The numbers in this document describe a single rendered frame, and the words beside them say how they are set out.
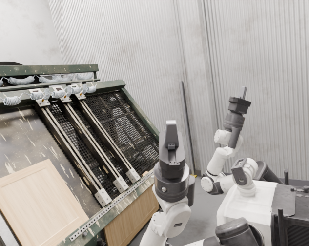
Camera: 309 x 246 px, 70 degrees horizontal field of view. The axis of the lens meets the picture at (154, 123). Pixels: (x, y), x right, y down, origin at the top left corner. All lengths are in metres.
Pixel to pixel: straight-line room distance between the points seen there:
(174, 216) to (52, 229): 1.26
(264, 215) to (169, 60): 3.47
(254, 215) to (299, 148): 2.96
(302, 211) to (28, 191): 1.57
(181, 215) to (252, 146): 3.22
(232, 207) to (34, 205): 1.33
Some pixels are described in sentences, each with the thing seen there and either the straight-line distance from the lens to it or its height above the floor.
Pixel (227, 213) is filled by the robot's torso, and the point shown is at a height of 1.35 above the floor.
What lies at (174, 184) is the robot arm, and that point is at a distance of 0.53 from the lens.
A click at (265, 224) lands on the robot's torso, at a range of 0.78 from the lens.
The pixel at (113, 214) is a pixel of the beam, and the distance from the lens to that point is 1.94.
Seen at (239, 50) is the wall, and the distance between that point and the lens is 3.59.
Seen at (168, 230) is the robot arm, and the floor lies 1.43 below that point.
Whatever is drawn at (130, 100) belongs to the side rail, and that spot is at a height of 1.63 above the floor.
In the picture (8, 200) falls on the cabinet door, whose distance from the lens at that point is 1.75.
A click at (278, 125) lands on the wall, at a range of 3.62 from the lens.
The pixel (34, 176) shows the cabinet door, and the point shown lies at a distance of 1.85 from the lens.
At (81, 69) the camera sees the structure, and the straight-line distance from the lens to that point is 3.13.
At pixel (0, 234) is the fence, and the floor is 1.11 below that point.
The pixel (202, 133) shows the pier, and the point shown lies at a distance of 3.76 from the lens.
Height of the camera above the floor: 1.80
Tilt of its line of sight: 10 degrees down
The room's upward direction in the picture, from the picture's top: 9 degrees counter-clockwise
